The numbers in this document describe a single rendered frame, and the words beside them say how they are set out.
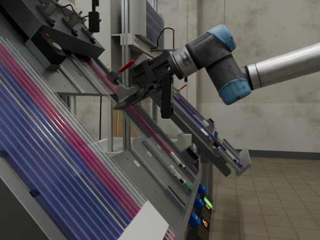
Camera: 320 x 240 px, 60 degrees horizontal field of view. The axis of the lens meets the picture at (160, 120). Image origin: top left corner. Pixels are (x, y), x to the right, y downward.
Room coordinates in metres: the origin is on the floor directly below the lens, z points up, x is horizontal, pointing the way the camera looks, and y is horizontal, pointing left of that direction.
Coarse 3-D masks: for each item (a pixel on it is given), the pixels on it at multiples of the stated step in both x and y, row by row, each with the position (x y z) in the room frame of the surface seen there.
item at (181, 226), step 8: (200, 176) 0.87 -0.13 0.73; (192, 184) 0.81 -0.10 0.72; (192, 192) 0.71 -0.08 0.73; (192, 200) 0.66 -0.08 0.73; (184, 208) 0.62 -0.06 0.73; (184, 216) 0.56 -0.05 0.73; (176, 224) 0.55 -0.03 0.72; (184, 224) 0.53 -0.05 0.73; (176, 232) 0.50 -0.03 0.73; (184, 232) 0.50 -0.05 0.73
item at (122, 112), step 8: (72, 56) 0.81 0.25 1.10; (80, 64) 0.80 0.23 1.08; (88, 72) 0.80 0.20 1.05; (96, 80) 0.80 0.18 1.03; (104, 96) 0.79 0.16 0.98; (112, 104) 0.78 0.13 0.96; (120, 112) 0.78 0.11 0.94; (128, 120) 0.77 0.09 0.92; (136, 128) 0.77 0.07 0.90; (144, 136) 0.76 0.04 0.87; (152, 144) 0.76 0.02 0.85; (160, 152) 0.76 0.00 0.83; (184, 184) 0.74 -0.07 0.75
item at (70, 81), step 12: (0, 24) 0.62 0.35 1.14; (0, 36) 0.58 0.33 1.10; (12, 36) 0.62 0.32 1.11; (24, 36) 0.67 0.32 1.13; (24, 48) 0.62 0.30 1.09; (36, 60) 0.62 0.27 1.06; (72, 60) 0.82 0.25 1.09; (84, 60) 0.91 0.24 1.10; (48, 72) 0.62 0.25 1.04; (60, 72) 0.68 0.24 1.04; (72, 72) 0.74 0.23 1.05; (96, 72) 0.91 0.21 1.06; (60, 84) 0.63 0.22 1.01; (72, 84) 0.68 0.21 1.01; (84, 84) 0.75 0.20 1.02
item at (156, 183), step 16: (144, 144) 0.76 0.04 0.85; (128, 160) 0.60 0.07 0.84; (144, 160) 0.66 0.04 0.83; (160, 160) 0.76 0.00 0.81; (128, 176) 0.55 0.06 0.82; (144, 176) 0.60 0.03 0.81; (160, 176) 0.68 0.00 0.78; (192, 176) 0.86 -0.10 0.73; (144, 192) 0.55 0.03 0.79; (160, 192) 0.61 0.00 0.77; (176, 192) 0.68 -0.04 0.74; (160, 208) 0.55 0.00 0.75; (176, 208) 0.61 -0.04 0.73
